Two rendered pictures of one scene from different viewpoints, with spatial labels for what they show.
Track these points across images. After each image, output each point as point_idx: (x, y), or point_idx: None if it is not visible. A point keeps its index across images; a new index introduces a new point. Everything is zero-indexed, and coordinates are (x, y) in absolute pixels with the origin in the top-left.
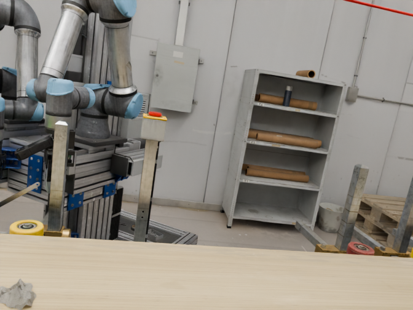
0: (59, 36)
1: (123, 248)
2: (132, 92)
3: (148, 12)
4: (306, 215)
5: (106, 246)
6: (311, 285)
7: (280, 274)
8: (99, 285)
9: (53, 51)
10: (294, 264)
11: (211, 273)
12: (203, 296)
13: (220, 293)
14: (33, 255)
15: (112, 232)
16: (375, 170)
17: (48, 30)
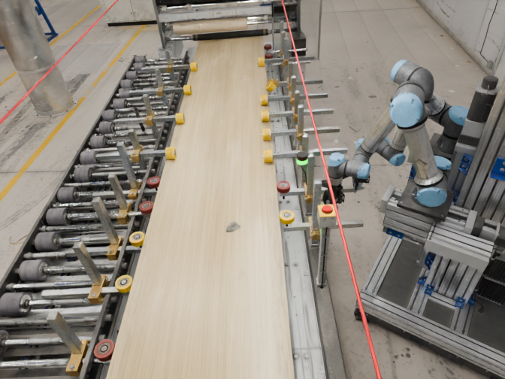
0: (376, 122)
1: (273, 253)
2: (421, 185)
3: None
4: None
5: (273, 246)
6: (245, 344)
7: (256, 328)
8: (240, 248)
9: (370, 131)
10: (270, 344)
11: (254, 291)
12: (234, 285)
13: (236, 292)
14: (261, 224)
15: (494, 295)
16: None
17: None
